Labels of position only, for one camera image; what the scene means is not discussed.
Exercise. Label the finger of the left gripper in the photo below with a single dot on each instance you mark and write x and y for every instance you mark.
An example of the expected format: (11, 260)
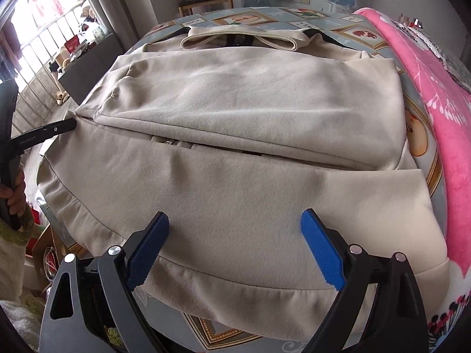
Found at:
(19, 144)

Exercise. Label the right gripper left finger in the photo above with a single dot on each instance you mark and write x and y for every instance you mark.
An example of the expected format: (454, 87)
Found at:
(91, 307)

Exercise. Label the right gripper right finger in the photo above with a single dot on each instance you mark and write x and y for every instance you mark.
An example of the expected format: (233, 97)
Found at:
(397, 321)

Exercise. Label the beige coat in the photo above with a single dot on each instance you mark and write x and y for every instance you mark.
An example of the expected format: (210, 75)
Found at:
(239, 161)

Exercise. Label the person left hand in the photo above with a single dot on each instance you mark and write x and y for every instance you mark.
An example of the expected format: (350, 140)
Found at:
(15, 197)

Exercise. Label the dark grey low cabinet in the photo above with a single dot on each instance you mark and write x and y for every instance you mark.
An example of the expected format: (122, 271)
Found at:
(81, 75)

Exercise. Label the fruit pattern bed sheet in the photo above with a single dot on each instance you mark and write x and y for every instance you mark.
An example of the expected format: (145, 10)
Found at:
(228, 323)

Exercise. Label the pink floral blanket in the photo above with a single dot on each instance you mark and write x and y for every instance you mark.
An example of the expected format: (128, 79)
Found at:
(448, 107)

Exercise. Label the grey lace pillow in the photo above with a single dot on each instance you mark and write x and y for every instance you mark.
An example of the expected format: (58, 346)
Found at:
(452, 64)

